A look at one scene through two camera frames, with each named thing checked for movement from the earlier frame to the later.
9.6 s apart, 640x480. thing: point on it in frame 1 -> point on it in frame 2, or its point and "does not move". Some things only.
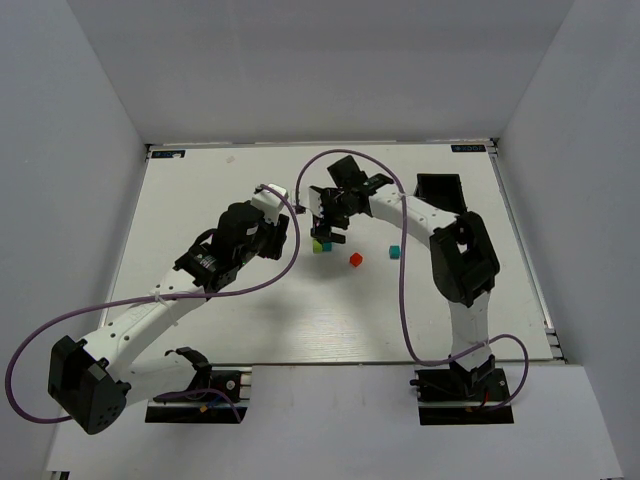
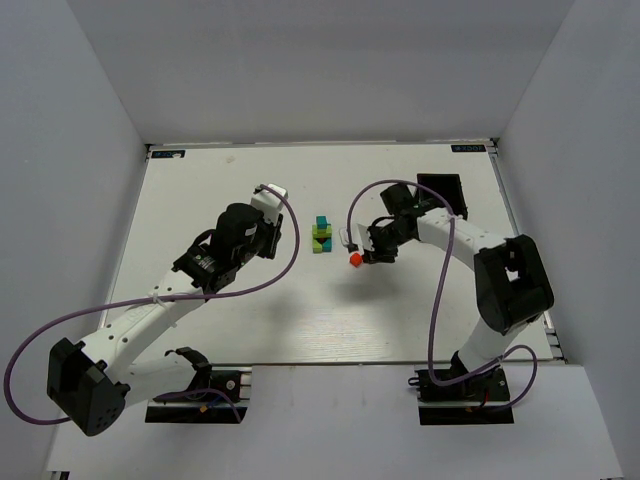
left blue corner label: x=169 y=154 does not move
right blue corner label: x=468 y=148 does not move
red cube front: x=356 y=259 does not move
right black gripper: x=329 y=220 -> x=379 y=242
